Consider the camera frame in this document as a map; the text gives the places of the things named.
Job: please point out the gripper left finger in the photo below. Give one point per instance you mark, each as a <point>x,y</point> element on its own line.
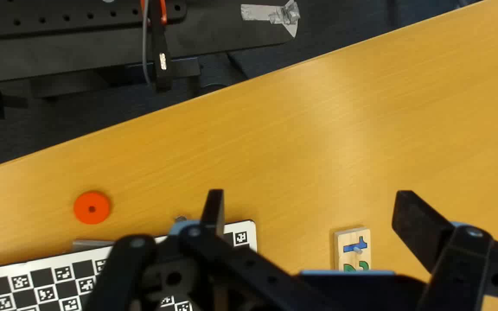
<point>214,259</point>

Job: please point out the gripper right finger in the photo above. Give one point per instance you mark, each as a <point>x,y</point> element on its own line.
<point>456,255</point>

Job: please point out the wooden number puzzle board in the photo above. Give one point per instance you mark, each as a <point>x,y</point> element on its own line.
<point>352,250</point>

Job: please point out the checkered calibration board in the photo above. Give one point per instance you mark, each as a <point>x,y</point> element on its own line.
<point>41,285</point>

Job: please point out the grey tape piece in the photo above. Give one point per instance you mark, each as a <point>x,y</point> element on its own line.
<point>275,15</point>

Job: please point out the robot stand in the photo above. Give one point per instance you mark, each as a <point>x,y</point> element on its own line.
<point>80,43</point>

